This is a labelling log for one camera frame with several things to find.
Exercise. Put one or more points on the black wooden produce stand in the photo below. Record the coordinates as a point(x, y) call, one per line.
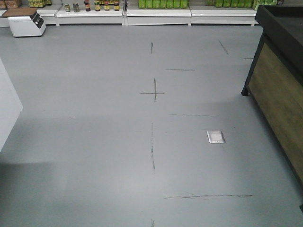
point(275, 78)

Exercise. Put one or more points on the dark sauce jar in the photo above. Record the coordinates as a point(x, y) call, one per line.
point(87, 5)

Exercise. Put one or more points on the yellow label sauce jar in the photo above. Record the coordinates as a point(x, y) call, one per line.
point(97, 5)

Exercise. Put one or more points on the metal floor socket plate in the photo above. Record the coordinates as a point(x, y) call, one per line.
point(215, 137)

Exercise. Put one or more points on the glass jar green contents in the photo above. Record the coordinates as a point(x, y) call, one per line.
point(76, 8)

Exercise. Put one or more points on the white box appliance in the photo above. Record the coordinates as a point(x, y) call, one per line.
point(25, 22)

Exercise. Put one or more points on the white store shelf unit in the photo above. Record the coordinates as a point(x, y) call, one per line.
point(131, 15)

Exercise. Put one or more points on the glass jar pale lid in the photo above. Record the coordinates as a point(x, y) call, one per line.
point(67, 8)

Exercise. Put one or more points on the row of green packages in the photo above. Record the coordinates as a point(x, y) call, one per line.
point(163, 4)

